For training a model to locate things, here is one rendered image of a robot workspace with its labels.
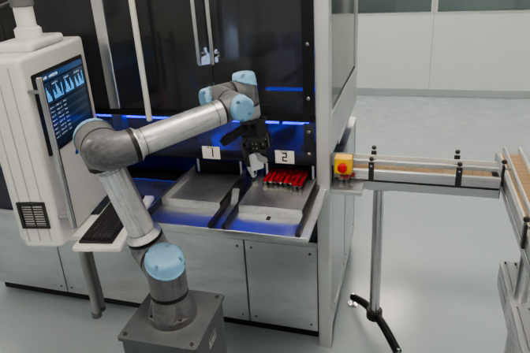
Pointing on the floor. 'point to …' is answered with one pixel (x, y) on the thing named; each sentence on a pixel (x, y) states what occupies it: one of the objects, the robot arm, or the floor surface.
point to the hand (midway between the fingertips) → (251, 172)
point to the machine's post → (323, 139)
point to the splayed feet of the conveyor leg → (375, 320)
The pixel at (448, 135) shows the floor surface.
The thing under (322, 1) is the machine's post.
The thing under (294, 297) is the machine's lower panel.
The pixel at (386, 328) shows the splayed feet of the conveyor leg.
